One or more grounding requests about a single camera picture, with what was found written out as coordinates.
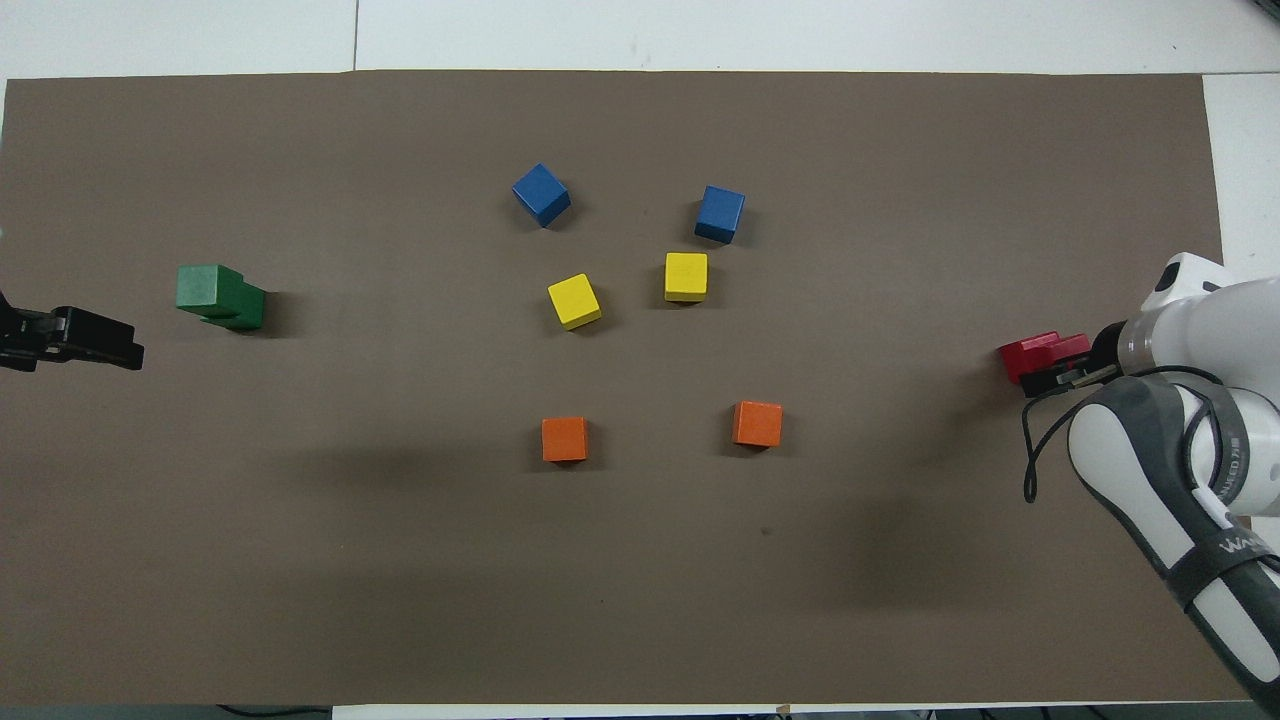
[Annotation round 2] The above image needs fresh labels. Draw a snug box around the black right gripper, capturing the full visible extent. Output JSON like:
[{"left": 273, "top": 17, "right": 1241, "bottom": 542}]
[{"left": 1020, "top": 322, "right": 1126, "bottom": 399}]

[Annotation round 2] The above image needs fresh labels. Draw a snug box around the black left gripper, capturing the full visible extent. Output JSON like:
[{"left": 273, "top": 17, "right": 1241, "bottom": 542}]
[{"left": 0, "top": 290, "right": 146, "bottom": 373}]

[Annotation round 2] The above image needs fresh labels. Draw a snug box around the green wooden block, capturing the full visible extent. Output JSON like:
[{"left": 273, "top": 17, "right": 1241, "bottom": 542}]
[
  {"left": 176, "top": 264, "right": 246, "bottom": 319},
  {"left": 205, "top": 282, "right": 268, "bottom": 332}
]

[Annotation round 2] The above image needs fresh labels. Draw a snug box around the orange wooden block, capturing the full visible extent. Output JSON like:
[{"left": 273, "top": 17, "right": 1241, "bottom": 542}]
[
  {"left": 541, "top": 416, "right": 590, "bottom": 464},
  {"left": 731, "top": 401, "right": 784, "bottom": 449}
]

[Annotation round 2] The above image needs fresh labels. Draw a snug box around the blue wooden block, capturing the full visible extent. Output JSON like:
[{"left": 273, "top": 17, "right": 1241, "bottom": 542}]
[
  {"left": 695, "top": 185, "right": 746, "bottom": 245},
  {"left": 512, "top": 163, "right": 572, "bottom": 229}
]

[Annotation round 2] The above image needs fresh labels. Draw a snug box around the yellow wooden block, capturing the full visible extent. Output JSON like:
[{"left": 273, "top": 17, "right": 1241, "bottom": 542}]
[
  {"left": 664, "top": 252, "right": 709, "bottom": 303},
  {"left": 547, "top": 273, "right": 603, "bottom": 331}
]

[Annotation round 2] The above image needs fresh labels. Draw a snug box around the brown table mat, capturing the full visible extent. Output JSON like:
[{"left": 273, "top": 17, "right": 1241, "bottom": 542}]
[{"left": 0, "top": 70, "right": 1271, "bottom": 706}]

